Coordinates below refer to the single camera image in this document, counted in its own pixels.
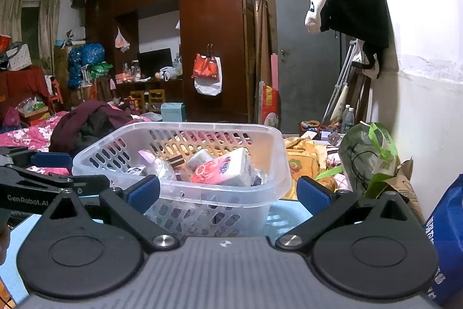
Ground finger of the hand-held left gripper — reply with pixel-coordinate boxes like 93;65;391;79
0;166;110;196
0;147;74;169

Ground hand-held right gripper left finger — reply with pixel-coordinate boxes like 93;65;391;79
41;174;181;254

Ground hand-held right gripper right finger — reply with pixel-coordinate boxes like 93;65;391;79
275;175;425;253

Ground clear plastic basket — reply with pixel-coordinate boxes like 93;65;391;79
71;122;292;238

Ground pink floral bedding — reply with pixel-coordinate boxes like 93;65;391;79
0;113;70;175

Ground light purple small pack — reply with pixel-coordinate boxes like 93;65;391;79
137;149;162;168

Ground yellow floral blanket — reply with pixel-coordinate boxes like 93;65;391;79
283;136;348;193

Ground maroon clothing pile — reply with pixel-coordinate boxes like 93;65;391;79
48;101;135;155

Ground green white shopping bag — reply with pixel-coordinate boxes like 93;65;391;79
339;122;401;200

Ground small white tissue pack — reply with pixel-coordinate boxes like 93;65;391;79
186;149;215;169

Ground pink white tissue pack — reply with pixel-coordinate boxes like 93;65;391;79
191;147;253;187

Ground teal cardboard box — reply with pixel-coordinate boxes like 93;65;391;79
161;102;188;123

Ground brown paper bag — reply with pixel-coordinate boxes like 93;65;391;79
368;159;426;223

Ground yellow wooden chair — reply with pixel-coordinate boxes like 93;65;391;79
148;89;168;113

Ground red sack by door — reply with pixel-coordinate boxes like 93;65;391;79
262;85;280;127

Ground blue plastic bags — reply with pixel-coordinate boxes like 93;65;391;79
68;43;106;89

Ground white dotted bag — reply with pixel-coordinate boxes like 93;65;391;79
5;43;32;71

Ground metal crutches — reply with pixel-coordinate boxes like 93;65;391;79
321;39;359;124

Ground grey door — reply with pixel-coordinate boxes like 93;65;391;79
272;0;348;135

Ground pink foam roll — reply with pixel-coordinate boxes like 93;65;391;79
270;53;280;89

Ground black monitor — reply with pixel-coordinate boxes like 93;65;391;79
137;48;173;78

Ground beige curtains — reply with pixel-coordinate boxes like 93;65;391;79
0;0;61;75

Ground red white plastic bag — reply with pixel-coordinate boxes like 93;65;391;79
191;53;223;97

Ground white hanging plastic bag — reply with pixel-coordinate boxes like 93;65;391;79
115;28;131;53

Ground blue woven bag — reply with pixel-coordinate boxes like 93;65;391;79
424;174;463;307

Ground brown wooden wardrobe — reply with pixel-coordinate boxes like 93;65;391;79
84;0;254;124

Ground black hanging garment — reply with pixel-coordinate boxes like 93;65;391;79
320;0;392;79

